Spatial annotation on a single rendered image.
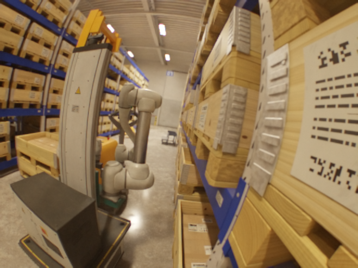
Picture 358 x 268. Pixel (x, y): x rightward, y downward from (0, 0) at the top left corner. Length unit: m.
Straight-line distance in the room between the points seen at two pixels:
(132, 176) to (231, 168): 0.73
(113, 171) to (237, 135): 0.83
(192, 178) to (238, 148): 1.03
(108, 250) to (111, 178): 0.61
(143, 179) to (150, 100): 0.57
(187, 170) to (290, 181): 1.30
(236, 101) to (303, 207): 0.38
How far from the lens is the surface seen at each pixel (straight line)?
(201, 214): 1.56
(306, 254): 0.16
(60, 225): 0.79
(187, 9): 9.77
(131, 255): 1.67
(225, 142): 0.46
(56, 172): 2.17
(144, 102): 1.05
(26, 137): 3.13
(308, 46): 0.20
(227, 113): 0.46
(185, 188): 1.51
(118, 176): 1.06
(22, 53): 3.21
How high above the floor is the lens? 1.39
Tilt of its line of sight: 7 degrees down
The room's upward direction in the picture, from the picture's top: 10 degrees clockwise
